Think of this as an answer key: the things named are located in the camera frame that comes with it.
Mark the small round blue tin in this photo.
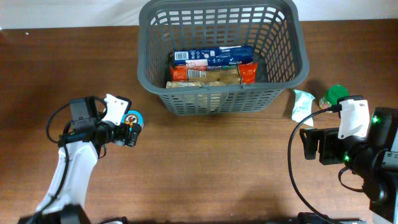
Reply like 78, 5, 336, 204
121, 110, 144, 128

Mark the rice bag beige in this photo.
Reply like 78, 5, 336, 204
165, 80, 228, 110

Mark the spaghetti pack red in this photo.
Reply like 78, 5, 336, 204
170, 62, 257, 85

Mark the tissue multipack blue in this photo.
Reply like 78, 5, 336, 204
173, 45, 254, 68

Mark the grey plastic basket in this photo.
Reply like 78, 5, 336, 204
137, 0, 309, 115

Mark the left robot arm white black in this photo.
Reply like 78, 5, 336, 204
19, 94, 144, 223

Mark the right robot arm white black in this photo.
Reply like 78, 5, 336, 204
299, 107, 397, 223

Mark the white teal wrapped packet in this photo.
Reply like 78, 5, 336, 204
291, 90, 315, 123

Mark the green lid jar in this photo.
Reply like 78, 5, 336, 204
318, 85, 349, 110

